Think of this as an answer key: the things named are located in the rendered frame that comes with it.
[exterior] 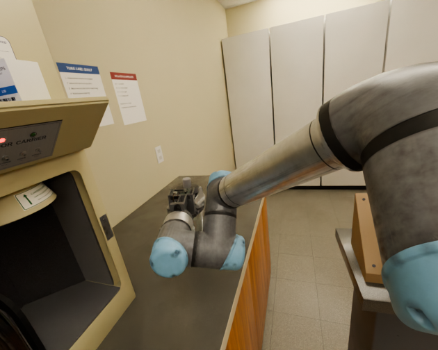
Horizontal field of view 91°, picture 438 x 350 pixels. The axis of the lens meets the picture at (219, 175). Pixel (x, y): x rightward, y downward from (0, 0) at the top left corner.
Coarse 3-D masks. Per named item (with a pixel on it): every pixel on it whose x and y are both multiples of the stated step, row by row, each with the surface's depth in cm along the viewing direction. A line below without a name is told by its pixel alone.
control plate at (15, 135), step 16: (0, 128) 29; (16, 128) 31; (32, 128) 33; (48, 128) 36; (0, 144) 31; (16, 144) 33; (32, 144) 35; (48, 144) 38; (0, 160) 33; (16, 160) 35; (32, 160) 38
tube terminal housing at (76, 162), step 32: (0, 0) 37; (0, 32) 37; (32, 32) 41; (64, 96) 47; (64, 160) 47; (0, 192) 36; (96, 192) 54; (96, 224) 57; (128, 288) 64; (96, 320) 53
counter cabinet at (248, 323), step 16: (256, 240) 113; (256, 256) 113; (256, 272) 112; (256, 288) 111; (240, 304) 79; (256, 304) 110; (240, 320) 79; (256, 320) 109; (240, 336) 78; (256, 336) 108
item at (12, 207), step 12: (24, 192) 42; (36, 192) 44; (48, 192) 47; (0, 204) 39; (12, 204) 40; (24, 204) 41; (36, 204) 43; (48, 204) 45; (0, 216) 39; (12, 216) 40; (24, 216) 41
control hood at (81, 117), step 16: (0, 112) 28; (16, 112) 30; (32, 112) 32; (48, 112) 34; (64, 112) 36; (80, 112) 40; (96, 112) 43; (64, 128) 39; (80, 128) 43; (96, 128) 47; (64, 144) 42; (80, 144) 46
